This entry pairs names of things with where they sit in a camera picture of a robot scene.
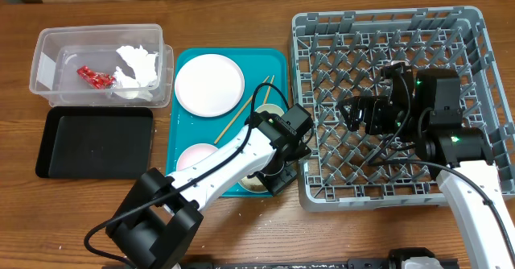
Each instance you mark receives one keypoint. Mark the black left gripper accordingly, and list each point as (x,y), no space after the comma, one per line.
(279,182)

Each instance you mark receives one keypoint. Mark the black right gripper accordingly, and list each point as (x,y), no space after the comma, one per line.
(373,105)

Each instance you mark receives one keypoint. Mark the grey bowl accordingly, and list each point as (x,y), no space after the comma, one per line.
(253,185)

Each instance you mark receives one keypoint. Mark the white paper cup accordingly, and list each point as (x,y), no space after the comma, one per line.
(271,109)

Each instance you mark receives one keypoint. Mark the wooden chopstick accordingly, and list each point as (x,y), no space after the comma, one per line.
(232,121)
(268,90)

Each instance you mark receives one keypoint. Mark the small white plate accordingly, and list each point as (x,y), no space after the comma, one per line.
(194,154)

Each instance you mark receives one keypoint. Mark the large white plate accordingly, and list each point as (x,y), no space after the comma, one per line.
(209,85)

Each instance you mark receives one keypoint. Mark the white napkin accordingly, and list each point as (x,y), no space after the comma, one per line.
(143,65)

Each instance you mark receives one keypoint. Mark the red foil wrapper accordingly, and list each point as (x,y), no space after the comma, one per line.
(97,80)

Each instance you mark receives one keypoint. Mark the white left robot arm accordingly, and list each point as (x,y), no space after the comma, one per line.
(156,222)

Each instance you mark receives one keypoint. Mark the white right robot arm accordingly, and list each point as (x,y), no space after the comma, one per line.
(423,111)

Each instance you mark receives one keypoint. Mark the grey dishwasher rack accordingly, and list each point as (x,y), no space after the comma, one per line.
(338,55)

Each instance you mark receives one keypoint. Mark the teal serving tray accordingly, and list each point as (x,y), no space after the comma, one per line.
(186,129)

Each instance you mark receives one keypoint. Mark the clear plastic bin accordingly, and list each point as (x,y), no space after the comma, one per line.
(61,51)

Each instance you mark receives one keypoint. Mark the black rectangular tray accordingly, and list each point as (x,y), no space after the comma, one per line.
(104,143)

